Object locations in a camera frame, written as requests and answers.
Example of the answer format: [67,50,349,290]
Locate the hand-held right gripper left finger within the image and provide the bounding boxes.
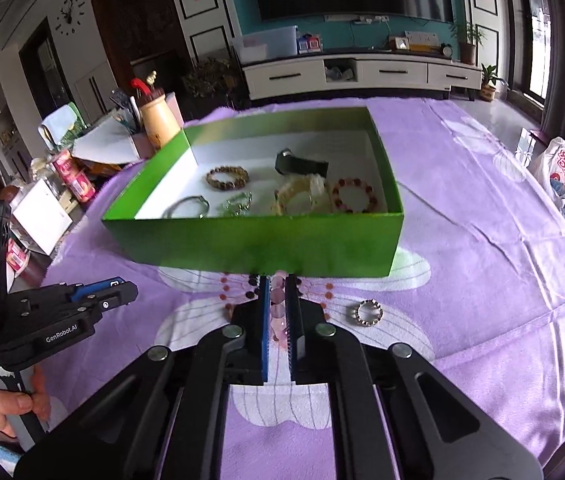
[12,274,270,480]

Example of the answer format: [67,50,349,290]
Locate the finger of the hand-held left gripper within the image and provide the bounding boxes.
[70,277,126,304]
[85,282,139,319]

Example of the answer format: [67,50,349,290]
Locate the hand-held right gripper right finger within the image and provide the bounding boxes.
[285,274,545,480]

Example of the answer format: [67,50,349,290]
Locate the pink bead bracelet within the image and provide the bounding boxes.
[268,270,288,343]

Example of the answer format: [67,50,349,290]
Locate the green cardboard box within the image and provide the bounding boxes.
[101,106,405,278]

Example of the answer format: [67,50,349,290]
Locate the silver bangle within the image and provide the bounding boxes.
[164,195,210,219]

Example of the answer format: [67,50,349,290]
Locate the pale green stone bracelet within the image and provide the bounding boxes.
[220,191,254,218]

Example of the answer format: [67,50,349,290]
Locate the cream wrist watch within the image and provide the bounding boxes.
[275,174,334,216]

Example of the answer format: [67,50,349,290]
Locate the red bead bracelet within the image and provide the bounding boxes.
[331,176,379,213]

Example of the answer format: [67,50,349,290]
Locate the brown bead bracelet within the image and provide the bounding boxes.
[206,165,250,192]

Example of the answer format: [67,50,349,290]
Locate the black smart band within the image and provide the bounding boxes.
[275,148,329,178]

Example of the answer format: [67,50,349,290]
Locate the small pink box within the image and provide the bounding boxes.
[6,237,30,271]

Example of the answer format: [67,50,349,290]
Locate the white carton box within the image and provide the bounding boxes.
[10,180,73,256]

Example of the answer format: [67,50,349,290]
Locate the white paper sheet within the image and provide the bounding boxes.
[71,119,148,163]

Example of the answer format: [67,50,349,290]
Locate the pink pen holder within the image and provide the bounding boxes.
[110,89,156,158]

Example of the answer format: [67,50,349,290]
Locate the green white package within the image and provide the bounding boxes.
[38,102,88,148]

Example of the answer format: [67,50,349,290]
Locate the yellow cup with red lid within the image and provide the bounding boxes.
[130,77,183,150]

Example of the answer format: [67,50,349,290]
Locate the purple floral tablecloth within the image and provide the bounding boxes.
[42,95,565,480]

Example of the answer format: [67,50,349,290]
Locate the dark leafy potted plant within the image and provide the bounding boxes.
[182,57,243,108]

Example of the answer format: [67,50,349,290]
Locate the white television cabinet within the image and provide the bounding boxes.
[240,50,483,102]

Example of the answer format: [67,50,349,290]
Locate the clear plastic storage box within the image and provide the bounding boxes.
[232,25,299,65]

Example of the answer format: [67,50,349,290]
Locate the small potted plant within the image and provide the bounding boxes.
[479,62,505,102]

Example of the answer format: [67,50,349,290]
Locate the white printed plastic bag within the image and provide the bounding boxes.
[532,137,565,216]

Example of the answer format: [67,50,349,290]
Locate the white power strip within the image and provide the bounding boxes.
[323,14,393,24]

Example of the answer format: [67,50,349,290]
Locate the flat yellow box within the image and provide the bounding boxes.
[405,31,440,52]

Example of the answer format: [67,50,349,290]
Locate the tall potted plant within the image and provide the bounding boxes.
[449,20,485,65]

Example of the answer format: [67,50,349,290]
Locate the sparkly silver ring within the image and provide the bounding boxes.
[349,299,383,327]

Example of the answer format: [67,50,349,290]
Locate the black wall clock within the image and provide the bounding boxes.
[55,0,87,36]

